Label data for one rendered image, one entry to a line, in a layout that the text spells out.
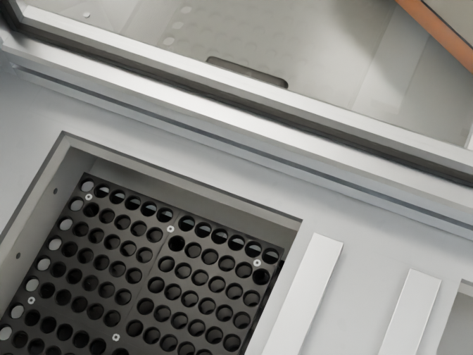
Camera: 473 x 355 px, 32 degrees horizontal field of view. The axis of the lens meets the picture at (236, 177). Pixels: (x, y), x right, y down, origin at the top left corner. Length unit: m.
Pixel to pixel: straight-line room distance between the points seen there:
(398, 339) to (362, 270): 0.06
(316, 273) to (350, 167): 0.07
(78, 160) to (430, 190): 0.32
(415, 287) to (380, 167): 0.08
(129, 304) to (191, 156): 0.12
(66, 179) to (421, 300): 0.32
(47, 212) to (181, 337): 0.17
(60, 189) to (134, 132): 0.11
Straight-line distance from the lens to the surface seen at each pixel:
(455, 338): 0.69
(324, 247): 0.56
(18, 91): 0.67
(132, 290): 0.63
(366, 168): 0.55
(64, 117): 0.65
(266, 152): 0.58
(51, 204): 0.71
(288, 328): 0.54
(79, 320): 0.63
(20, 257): 0.69
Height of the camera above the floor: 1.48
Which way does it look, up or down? 64 degrees down
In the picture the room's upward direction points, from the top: 11 degrees counter-clockwise
